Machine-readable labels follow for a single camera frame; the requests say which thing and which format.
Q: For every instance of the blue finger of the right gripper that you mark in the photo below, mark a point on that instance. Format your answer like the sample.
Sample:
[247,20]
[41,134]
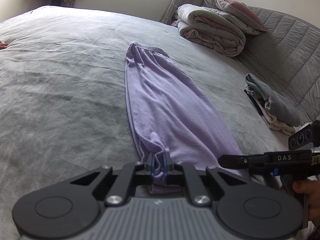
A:
[242,162]

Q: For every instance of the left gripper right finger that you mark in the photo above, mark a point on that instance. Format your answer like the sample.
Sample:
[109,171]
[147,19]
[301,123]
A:
[187,177]

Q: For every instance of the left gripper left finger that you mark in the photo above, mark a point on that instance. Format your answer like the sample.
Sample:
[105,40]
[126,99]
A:
[125,181]

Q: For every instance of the purple pants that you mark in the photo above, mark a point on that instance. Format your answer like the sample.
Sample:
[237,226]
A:
[169,114]

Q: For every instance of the person's right hand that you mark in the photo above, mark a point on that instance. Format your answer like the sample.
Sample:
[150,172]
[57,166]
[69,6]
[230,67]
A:
[312,189]

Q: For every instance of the folded beige garment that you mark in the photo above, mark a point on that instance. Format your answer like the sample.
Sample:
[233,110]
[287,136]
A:
[271,120]

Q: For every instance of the folded grey garment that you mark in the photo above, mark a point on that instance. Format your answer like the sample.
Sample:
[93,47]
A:
[271,101]

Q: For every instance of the grey bed sheet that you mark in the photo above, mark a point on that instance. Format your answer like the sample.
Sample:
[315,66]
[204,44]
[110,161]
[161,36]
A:
[63,109]

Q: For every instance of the grey quilted headboard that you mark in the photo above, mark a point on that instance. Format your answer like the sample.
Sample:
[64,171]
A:
[286,57]

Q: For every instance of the rolled grey pink quilt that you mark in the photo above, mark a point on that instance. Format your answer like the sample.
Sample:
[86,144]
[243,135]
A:
[207,27]

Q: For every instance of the grey pink pillow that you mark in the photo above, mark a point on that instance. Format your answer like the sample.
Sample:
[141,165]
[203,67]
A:
[237,13]

